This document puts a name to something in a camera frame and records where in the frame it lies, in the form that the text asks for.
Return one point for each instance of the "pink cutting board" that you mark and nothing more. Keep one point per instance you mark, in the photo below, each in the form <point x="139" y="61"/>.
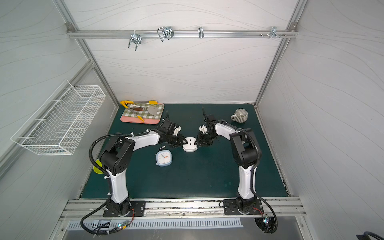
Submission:
<point x="146" y="121"/>

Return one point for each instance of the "checkered green cloth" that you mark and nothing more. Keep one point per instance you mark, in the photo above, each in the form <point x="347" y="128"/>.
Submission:
<point x="144" y="115"/>

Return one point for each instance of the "small metal ring hook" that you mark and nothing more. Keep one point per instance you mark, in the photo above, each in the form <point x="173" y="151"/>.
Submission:
<point x="201" y="32"/>

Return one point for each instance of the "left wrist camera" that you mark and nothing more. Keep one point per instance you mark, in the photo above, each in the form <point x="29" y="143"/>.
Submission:
<point x="171" y="128"/>

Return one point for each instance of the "white alarm clock back up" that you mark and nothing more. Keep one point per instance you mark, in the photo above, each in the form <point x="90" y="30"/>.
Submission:
<point x="190" y="144"/>

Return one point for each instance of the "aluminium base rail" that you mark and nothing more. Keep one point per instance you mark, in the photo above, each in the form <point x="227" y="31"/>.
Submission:
<point x="188" y="208"/>

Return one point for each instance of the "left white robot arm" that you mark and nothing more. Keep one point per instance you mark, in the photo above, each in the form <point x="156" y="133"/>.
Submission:
<point x="119" y="150"/>

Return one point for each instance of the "aluminium top rail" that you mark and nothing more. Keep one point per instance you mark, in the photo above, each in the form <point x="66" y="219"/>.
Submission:
<point x="179" y="34"/>

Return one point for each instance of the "metal bracket right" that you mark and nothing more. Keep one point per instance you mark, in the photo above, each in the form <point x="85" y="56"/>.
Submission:
<point x="273" y="34"/>

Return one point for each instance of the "yellow tongs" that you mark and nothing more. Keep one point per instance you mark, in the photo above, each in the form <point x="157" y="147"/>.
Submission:
<point x="125" y="104"/>

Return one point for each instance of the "green plastic bowl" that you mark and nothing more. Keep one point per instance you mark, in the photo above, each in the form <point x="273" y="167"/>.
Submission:
<point x="96" y="170"/>

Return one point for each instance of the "metal spatula wooden handle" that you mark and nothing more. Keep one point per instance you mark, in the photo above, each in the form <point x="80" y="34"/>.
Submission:
<point x="150" y="110"/>

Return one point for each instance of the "white wire basket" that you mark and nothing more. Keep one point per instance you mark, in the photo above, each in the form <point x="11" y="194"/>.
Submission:
<point x="58" y="125"/>

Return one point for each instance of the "metal u-bolt hook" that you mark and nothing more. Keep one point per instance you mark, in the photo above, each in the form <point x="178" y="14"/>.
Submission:
<point x="165" y="32"/>

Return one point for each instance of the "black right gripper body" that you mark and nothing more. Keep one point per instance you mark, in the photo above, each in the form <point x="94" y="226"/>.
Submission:
<point x="202" y="140"/>

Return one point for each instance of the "metal clamp hook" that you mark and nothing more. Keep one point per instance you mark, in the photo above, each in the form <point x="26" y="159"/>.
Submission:
<point x="135" y="40"/>

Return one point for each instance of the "blue white alarm clock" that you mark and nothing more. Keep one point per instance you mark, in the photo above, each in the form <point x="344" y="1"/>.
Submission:
<point x="163" y="158"/>

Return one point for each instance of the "striped white ceramic mug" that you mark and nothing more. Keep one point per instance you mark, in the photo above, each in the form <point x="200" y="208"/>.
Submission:
<point x="240" y="116"/>

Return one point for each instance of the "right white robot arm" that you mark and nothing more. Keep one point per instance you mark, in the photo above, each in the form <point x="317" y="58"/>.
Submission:
<point x="245" y="149"/>

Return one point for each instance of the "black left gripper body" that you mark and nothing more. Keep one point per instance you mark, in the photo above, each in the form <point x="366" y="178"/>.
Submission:
<point x="179" y="141"/>

